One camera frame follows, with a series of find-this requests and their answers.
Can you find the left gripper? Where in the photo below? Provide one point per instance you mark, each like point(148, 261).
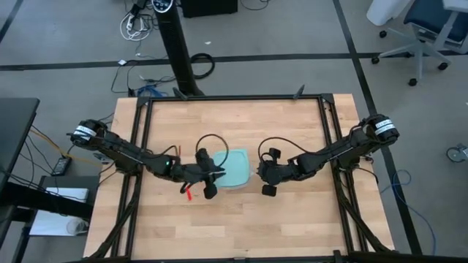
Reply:
point(190, 173)

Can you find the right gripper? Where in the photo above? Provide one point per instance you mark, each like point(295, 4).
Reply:
point(278, 173)

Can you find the mint green container lid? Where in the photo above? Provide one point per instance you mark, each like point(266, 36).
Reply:
point(234, 168)

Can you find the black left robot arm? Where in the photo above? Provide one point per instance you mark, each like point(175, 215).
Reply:
point(120, 149)

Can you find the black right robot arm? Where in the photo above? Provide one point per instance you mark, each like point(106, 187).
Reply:
point(347, 149)

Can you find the black tower fan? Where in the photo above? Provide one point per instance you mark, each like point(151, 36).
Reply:
point(175, 44)

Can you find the clear cup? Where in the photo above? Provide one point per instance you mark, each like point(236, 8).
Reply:
point(77, 226)

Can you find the small white plug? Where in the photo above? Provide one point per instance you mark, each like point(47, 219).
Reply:
point(122, 62)

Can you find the white box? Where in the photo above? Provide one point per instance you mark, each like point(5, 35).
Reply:
point(62, 195)

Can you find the black power adapter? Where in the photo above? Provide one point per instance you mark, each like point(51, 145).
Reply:
point(61, 166)

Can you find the black desk stand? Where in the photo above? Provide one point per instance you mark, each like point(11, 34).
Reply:
point(47, 204)

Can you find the black box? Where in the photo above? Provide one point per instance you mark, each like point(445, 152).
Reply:
point(208, 7)

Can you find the grey caster wheel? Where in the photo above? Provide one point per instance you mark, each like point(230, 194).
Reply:
point(457, 153)

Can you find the black desk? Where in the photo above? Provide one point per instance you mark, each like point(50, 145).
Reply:
point(18, 139)

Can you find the white bin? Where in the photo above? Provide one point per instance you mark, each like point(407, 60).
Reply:
point(387, 11)

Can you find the blue grey office chair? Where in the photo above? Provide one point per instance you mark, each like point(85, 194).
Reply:
point(435, 18)

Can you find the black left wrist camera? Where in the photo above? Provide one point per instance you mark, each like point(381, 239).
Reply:
point(204, 159)

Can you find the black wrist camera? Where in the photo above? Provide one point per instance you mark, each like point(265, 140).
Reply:
point(204, 159)
point(274, 154)

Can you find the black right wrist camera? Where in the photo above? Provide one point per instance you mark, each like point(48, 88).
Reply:
point(274, 154)

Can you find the black aluminium table frame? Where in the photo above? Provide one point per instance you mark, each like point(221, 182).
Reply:
point(219, 98)

